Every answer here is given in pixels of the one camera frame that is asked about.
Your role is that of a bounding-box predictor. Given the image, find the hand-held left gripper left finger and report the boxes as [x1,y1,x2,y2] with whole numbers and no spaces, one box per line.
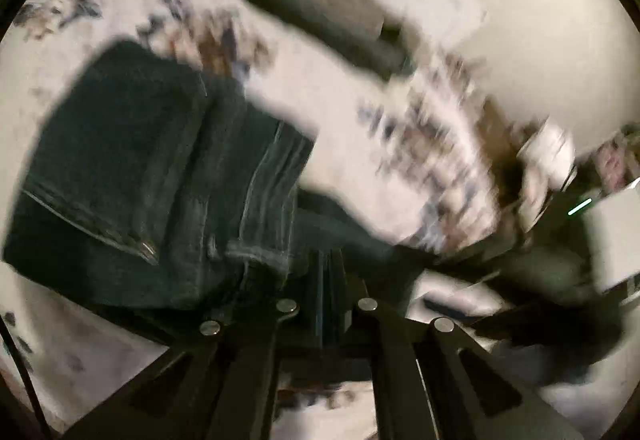
[62,247,328,440]

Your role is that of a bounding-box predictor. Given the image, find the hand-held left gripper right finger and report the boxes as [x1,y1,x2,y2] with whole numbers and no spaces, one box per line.
[326,247,586,440]

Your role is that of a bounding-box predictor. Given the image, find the dark blue jeans pants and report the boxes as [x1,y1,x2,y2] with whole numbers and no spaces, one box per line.
[2,40,436,315]

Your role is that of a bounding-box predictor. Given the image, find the folded dark pants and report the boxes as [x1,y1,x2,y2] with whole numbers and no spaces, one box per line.
[245,0,416,80]

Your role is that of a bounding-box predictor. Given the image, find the cardboard box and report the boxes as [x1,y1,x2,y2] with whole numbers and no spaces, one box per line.
[477,102,533,161]

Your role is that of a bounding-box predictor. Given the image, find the black cable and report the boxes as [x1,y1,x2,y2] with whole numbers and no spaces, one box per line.
[0,312,53,440]

